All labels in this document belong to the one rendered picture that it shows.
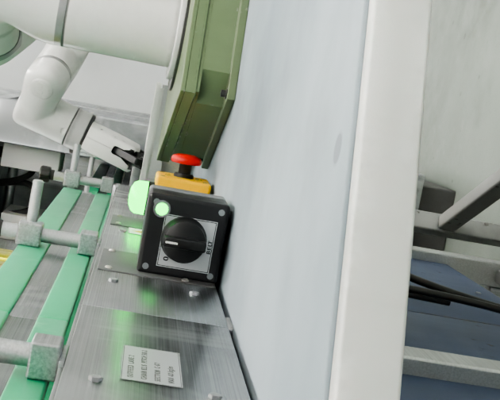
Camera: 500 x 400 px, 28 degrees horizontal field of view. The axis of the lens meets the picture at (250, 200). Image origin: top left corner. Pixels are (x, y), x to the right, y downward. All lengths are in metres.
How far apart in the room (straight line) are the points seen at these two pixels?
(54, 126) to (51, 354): 1.18
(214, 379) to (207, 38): 0.63
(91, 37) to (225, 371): 0.74
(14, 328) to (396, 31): 0.41
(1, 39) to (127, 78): 3.92
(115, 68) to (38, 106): 3.52
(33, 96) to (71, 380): 1.20
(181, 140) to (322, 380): 0.90
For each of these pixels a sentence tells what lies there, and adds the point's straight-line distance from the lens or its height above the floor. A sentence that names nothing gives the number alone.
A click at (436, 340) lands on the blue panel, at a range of 1.04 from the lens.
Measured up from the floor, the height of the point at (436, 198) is 0.05.
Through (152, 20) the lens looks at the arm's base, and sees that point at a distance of 1.34.
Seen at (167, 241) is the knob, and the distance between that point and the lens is 0.94.
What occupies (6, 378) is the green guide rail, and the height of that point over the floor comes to 0.91.
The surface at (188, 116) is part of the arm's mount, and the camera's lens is 1.27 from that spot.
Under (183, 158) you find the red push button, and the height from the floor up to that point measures 0.79.
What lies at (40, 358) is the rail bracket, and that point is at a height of 0.89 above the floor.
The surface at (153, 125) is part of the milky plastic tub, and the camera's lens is 1.74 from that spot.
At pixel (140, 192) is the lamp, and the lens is 1.27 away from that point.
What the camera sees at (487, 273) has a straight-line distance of 1.67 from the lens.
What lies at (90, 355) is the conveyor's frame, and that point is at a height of 0.86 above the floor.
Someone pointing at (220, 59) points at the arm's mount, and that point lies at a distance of 1.22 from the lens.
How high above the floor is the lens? 0.85
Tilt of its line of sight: 7 degrees down
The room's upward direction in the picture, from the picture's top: 80 degrees counter-clockwise
